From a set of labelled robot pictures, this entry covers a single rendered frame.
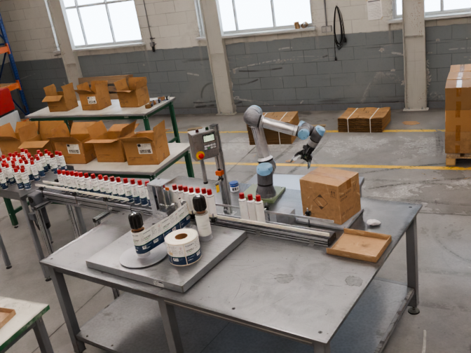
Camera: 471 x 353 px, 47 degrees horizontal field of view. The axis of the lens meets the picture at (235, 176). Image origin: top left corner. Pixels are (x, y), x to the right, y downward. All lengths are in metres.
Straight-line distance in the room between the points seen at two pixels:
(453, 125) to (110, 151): 3.69
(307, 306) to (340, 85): 6.39
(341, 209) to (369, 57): 5.44
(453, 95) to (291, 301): 3.96
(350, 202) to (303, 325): 1.11
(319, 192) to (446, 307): 1.33
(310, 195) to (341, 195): 0.22
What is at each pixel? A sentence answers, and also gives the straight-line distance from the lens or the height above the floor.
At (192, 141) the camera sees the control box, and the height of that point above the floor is 1.43.
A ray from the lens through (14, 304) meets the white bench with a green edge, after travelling 3.60.
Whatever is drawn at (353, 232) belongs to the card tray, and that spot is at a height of 0.85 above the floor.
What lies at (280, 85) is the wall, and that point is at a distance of 9.24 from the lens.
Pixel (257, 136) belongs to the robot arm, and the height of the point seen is 1.28.
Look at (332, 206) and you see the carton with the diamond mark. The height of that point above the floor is 0.97.
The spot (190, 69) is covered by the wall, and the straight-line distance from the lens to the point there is 9.88.
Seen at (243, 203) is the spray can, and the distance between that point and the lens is 3.59.
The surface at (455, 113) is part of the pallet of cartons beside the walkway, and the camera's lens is 6.42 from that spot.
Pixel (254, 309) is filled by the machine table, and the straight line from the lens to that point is 2.90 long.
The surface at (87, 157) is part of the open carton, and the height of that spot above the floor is 0.84.
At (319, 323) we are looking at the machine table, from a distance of 2.75.
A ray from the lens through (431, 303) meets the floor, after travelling 4.30.
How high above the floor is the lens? 2.51
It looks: 22 degrees down
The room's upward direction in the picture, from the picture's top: 9 degrees counter-clockwise
